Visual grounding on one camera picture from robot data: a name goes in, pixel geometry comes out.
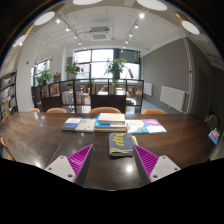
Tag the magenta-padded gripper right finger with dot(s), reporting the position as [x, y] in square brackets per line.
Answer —
[161, 166]

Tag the wall bookshelf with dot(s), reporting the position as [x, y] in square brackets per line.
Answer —
[8, 93]

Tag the dark blue book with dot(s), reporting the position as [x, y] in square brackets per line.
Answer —
[71, 123]

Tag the ceiling air conditioner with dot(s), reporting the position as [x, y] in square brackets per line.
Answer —
[99, 34]

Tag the tan book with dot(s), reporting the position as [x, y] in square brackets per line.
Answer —
[108, 130]

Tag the round ceiling lamps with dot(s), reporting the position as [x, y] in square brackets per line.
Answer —
[151, 4]

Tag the medium potted plant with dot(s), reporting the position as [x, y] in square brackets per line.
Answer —
[73, 69]

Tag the large bright blue book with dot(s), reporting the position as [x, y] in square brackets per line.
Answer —
[101, 125]

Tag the grey towel with yellow letters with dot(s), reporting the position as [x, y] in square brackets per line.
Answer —
[120, 144]

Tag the small potted plant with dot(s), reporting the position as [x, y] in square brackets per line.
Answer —
[43, 76]

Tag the small white wall radiator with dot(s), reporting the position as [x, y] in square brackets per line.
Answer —
[148, 89]

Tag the white book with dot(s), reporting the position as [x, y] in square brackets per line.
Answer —
[86, 125]

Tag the dark open shelf unit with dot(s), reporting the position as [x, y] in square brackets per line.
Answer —
[106, 101]

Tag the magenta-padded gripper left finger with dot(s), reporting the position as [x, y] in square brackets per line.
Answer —
[61, 166]

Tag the thick cream book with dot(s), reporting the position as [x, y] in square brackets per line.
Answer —
[111, 118]

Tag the purple booklet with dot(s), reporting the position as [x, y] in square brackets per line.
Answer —
[154, 126]

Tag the colourful booklet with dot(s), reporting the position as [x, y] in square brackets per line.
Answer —
[136, 126]

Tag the ceiling spotlights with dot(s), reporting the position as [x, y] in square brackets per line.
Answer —
[142, 15]

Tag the orange chairs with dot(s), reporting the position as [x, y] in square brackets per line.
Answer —
[104, 110]

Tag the large white wall radiator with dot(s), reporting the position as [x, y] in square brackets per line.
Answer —
[172, 97]

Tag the large potted plant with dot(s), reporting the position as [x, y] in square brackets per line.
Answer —
[115, 66]

